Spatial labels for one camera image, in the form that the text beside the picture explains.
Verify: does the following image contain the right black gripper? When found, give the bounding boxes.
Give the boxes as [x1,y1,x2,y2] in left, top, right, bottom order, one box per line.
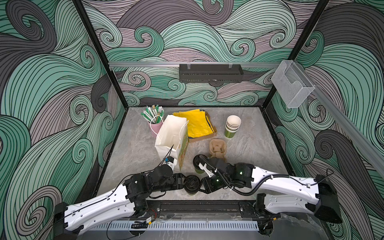
[194,174,232,195]

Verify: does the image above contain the black wall-mounted tray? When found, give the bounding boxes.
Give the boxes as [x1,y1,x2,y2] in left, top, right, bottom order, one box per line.
[179,64,244,85]

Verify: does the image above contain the pink cup of stirrers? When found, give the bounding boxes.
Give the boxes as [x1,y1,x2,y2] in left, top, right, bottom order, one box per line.
[141,105,165,138]

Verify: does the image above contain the brown cardboard napkin tray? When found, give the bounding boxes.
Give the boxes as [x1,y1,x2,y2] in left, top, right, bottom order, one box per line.
[189,112,218,143]

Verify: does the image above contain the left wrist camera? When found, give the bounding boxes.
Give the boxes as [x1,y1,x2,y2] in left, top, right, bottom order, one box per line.
[165,156,178,171]

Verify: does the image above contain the yellow napkin stack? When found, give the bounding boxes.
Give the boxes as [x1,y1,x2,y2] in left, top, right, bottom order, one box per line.
[173,109,214,139]

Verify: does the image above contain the black coffee lid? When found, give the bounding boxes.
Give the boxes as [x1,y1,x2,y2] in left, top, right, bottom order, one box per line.
[193,154,206,171]
[183,175,201,193]

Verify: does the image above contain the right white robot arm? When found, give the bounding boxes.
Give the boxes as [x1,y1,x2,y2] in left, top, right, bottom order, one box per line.
[198,155,343,224]

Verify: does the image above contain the brown pulp cup carrier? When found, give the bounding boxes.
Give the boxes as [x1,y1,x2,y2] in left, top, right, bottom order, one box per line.
[209,139,227,159]

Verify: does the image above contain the green paper coffee cup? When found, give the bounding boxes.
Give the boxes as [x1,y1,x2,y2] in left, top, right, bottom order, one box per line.
[195,168,205,174]

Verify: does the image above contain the white slotted cable duct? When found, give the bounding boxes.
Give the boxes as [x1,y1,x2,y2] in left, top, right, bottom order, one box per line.
[92,220,259,232]

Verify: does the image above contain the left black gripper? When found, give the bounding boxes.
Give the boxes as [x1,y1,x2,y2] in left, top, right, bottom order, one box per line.
[151,172,191,194]

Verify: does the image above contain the white paper takeout bag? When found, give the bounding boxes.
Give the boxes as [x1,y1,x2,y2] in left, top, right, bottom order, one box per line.
[155,115,189,171]

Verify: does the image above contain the clear acrylic wall holder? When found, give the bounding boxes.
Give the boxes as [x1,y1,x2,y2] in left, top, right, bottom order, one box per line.
[271,60,315,109]

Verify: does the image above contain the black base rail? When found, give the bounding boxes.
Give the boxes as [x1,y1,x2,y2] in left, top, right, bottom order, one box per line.
[143,199,319,219]

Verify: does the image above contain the stack of green paper cups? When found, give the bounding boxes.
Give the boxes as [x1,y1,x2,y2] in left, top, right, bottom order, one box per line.
[225,115,242,139]

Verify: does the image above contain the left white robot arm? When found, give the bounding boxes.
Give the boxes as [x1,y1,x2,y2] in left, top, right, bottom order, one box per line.
[53,163,185,240]

